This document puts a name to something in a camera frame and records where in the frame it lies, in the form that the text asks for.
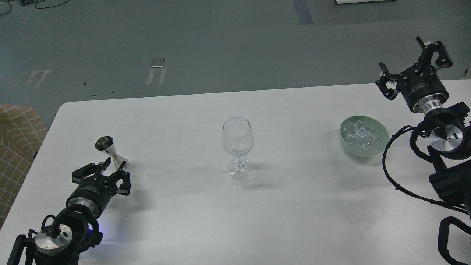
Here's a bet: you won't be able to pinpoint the green bowl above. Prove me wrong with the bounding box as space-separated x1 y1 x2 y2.
338 116 390 158

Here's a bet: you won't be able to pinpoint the clear wine glass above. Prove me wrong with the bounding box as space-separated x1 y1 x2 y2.
222 116 254 181

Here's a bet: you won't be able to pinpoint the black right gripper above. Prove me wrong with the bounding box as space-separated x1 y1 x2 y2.
375 36 454 113

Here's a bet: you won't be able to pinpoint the steel cocktail jigger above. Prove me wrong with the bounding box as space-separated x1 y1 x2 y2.
94 136 130 169

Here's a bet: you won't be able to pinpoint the black floor cables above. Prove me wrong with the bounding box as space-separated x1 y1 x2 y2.
0 0 70 16

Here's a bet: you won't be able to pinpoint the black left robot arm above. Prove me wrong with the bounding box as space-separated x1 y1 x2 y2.
7 156 131 265

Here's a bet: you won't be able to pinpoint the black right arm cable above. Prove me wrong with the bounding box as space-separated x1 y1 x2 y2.
382 125 470 214

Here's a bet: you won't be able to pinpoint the clear ice cubes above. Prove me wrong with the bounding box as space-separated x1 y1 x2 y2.
340 120 380 153

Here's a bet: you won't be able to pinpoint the white board edge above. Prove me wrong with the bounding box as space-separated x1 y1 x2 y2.
335 0 395 5

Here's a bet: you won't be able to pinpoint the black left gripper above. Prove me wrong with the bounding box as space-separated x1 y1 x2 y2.
66 162 131 218

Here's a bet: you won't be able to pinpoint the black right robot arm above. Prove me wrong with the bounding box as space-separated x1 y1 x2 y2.
375 37 471 215

